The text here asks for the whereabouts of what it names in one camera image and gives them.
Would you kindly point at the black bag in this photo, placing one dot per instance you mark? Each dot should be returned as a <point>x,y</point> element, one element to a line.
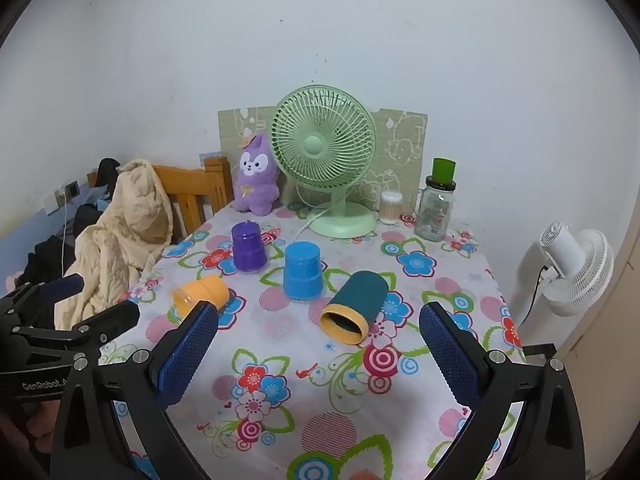
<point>107,170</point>

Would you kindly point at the printed green mat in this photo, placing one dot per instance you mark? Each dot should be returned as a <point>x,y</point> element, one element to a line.
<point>401,140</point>

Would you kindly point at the glass bottle with green cap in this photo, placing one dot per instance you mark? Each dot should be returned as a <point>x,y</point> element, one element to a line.
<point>434,210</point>

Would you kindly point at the green desk fan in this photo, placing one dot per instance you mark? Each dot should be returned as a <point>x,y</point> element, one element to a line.
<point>316,146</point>

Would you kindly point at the wall socket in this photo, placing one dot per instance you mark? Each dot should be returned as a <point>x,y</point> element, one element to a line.
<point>73,189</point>

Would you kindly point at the wooden chair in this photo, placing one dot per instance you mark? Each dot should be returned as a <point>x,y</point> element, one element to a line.
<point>200,186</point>

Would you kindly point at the orange cup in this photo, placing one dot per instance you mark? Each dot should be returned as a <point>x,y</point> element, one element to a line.
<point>210,290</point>

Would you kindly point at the dark clothes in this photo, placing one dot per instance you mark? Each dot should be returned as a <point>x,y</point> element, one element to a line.
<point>50,260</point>

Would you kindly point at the white fan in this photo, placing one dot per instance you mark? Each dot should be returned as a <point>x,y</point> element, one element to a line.
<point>575,270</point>

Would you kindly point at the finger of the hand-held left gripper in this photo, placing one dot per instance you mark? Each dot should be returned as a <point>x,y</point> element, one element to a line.
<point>62,287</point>
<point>112,319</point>

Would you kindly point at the teal cup with yellow rim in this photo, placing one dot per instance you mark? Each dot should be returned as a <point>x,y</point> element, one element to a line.
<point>362,295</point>

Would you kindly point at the purple cup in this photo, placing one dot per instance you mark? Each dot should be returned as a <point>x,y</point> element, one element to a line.
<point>248,250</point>

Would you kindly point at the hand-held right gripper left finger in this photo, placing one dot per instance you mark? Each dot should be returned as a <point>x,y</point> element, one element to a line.
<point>186,357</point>

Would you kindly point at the purple plush toy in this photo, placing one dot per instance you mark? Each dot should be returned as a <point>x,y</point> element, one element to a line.
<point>255,182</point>

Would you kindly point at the cotton swab jar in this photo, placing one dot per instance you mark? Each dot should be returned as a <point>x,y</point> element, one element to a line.
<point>391,207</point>

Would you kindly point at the floral tablecloth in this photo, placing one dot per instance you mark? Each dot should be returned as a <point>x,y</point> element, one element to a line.
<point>310,355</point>

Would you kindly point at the person's left hand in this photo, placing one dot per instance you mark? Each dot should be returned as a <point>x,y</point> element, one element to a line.
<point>41,422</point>

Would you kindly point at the blue cup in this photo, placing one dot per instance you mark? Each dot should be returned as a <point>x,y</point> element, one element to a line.
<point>303,272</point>

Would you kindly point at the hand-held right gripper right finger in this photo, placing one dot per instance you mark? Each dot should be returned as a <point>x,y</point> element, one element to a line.
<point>450,357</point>

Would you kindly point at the beige blanket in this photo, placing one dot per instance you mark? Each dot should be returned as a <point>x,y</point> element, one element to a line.
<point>115,252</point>

